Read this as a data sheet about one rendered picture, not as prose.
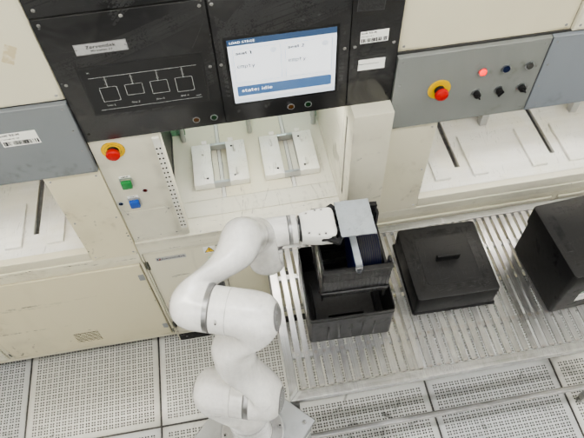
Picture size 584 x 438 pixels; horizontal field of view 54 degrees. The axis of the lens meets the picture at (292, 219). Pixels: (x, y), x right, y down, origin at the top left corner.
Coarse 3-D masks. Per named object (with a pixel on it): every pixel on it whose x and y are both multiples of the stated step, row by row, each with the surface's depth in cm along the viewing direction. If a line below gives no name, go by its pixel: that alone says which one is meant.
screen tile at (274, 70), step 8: (248, 48) 143; (256, 48) 143; (264, 48) 144; (280, 48) 144; (240, 56) 145; (248, 56) 145; (256, 56) 145; (264, 56) 146; (272, 56) 146; (280, 56) 147; (272, 64) 148; (280, 64) 149; (240, 72) 149; (248, 72) 149; (256, 72) 150; (264, 72) 150; (272, 72) 150; (280, 72) 151; (240, 80) 151; (248, 80) 151; (256, 80) 152
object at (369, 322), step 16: (304, 256) 198; (336, 256) 201; (304, 272) 206; (304, 288) 184; (304, 304) 193; (320, 304) 199; (336, 304) 199; (352, 304) 198; (368, 304) 198; (384, 304) 194; (320, 320) 178; (336, 320) 179; (352, 320) 181; (368, 320) 183; (384, 320) 185; (320, 336) 188; (336, 336) 190; (352, 336) 192
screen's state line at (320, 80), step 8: (288, 80) 154; (296, 80) 154; (304, 80) 155; (312, 80) 155; (320, 80) 155; (328, 80) 156; (240, 88) 153; (248, 88) 153; (256, 88) 154; (264, 88) 154; (272, 88) 155; (280, 88) 155; (288, 88) 156; (296, 88) 156
